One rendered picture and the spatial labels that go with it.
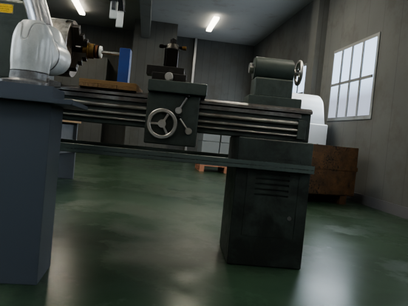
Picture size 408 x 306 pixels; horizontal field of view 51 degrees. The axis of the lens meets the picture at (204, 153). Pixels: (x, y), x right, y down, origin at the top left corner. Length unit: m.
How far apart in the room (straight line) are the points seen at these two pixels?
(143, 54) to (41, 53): 9.04
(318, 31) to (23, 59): 6.26
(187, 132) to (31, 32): 0.85
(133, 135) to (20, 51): 8.92
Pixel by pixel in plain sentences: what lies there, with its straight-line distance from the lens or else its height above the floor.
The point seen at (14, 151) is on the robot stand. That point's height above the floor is 0.53.
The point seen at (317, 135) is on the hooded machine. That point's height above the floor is 0.85.
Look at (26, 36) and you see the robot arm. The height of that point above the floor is 0.99.
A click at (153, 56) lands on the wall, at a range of 10.90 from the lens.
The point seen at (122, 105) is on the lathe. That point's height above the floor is 0.78.
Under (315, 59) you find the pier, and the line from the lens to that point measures 7.58.
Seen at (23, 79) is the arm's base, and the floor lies 0.82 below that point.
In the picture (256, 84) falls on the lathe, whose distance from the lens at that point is 2.47.
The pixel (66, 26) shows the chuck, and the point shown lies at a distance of 2.51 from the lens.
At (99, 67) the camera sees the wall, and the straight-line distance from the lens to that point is 11.46.
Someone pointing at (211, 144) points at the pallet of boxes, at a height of 0.54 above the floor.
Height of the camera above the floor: 0.66
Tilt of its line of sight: 2 degrees down
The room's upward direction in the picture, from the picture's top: 6 degrees clockwise
